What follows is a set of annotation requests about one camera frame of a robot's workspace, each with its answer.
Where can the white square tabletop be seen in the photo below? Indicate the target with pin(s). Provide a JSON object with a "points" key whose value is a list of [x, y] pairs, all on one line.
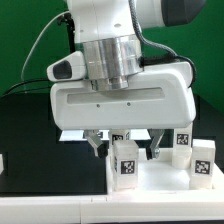
{"points": [[160, 175]]}

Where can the white paper with markers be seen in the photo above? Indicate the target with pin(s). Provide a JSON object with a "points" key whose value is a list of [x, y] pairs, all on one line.
{"points": [[78, 135]]}

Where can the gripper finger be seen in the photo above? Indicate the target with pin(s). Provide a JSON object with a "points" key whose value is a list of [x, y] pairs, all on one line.
{"points": [[152, 150], [100, 148]]}

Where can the white L-shaped obstacle wall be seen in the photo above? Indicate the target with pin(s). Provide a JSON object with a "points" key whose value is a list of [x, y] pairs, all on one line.
{"points": [[125, 207]]}

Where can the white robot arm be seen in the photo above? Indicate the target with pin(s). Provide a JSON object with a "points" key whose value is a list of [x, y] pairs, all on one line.
{"points": [[107, 83]]}

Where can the black camera stand pole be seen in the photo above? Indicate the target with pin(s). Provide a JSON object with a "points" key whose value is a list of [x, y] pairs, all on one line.
{"points": [[66, 18]]}

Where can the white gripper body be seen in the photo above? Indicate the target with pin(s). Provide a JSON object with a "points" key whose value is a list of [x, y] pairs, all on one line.
{"points": [[159, 97]]}

